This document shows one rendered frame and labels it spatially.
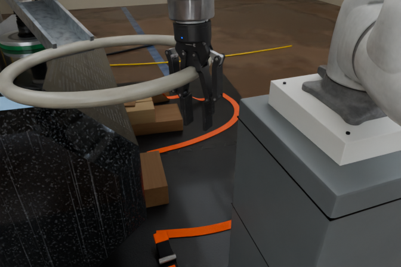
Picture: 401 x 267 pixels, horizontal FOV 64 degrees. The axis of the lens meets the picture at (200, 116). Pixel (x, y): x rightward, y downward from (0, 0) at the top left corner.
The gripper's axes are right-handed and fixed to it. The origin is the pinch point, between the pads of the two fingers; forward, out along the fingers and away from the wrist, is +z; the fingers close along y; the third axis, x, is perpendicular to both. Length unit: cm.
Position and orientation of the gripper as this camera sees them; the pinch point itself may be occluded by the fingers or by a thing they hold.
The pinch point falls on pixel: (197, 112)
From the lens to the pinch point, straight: 71.5
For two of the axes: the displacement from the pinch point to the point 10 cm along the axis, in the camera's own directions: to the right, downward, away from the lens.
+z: 0.5, 8.9, 4.5
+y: -8.5, -2.0, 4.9
